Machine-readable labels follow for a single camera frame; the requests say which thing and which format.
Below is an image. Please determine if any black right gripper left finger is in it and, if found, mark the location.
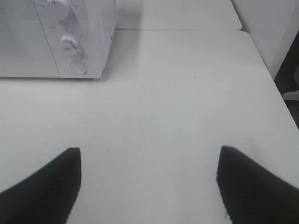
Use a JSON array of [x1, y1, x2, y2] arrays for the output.
[[0, 147, 82, 224]]

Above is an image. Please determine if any white timer knob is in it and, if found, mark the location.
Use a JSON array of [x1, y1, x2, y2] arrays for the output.
[[58, 35, 80, 56]]

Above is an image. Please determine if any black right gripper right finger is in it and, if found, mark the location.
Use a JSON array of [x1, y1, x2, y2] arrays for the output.
[[216, 146, 299, 224]]

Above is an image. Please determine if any white microwave oven body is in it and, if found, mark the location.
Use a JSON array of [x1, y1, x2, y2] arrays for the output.
[[0, 0, 117, 79]]

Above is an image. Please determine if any round white door button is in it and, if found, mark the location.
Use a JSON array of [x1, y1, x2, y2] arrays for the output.
[[69, 62, 87, 75]]

